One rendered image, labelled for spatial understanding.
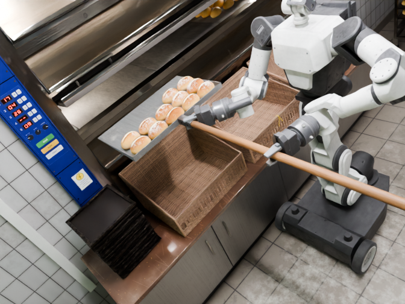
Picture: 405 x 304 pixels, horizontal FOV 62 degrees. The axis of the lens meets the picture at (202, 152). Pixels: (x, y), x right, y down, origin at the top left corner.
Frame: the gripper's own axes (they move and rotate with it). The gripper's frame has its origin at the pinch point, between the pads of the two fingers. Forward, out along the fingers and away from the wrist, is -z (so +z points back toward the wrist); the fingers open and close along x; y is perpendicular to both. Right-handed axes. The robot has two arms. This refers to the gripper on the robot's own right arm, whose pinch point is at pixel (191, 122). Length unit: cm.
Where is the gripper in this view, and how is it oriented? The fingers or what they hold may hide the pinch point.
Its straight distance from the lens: 145.9
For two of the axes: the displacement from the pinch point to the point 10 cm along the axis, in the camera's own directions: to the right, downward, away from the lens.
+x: -3.4, -7.1, -6.2
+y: 1.5, 6.1, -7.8
